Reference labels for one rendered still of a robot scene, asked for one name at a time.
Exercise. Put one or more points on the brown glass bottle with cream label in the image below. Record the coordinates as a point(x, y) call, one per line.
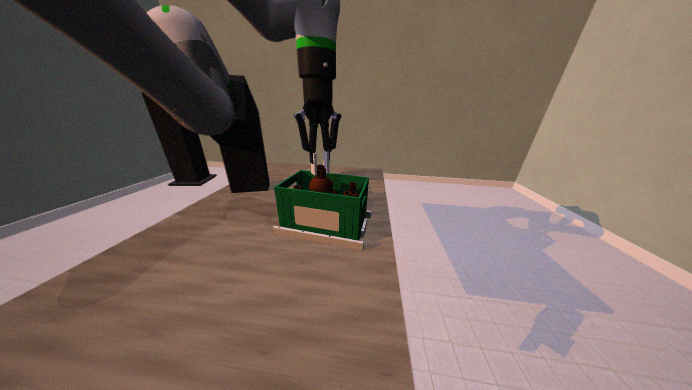
point(321, 183)

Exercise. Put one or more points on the green plastic crate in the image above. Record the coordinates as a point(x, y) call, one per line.
point(322, 213)

